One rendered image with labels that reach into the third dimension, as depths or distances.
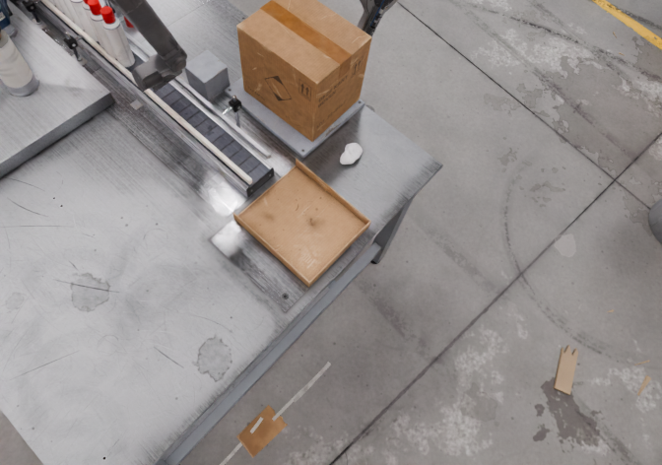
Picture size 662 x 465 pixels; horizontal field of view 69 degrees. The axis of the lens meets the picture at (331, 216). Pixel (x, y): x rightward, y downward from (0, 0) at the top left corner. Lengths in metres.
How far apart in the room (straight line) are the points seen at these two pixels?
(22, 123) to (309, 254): 0.94
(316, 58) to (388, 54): 1.68
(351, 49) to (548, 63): 2.09
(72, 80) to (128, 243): 0.58
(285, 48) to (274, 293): 0.67
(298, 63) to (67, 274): 0.84
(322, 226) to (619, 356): 1.64
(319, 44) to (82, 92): 0.76
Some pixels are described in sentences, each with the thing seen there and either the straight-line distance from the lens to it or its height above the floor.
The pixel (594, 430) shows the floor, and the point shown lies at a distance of 2.48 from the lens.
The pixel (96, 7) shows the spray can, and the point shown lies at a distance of 1.66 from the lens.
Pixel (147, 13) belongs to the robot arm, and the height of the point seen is 1.36.
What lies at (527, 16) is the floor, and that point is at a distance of 3.60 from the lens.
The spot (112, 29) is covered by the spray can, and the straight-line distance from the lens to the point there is 1.64.
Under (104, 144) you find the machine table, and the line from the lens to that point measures 1.65.
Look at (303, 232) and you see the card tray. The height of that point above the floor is 0.83.
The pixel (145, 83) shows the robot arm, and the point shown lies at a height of 1.09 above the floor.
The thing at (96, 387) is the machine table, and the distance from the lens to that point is 1.37.
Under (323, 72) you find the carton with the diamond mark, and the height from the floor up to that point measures 1.12.
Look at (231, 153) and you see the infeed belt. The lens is 1.49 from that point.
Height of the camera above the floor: 2.11
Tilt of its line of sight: 64 degrees down
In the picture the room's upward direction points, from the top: 11 degrees clockwise
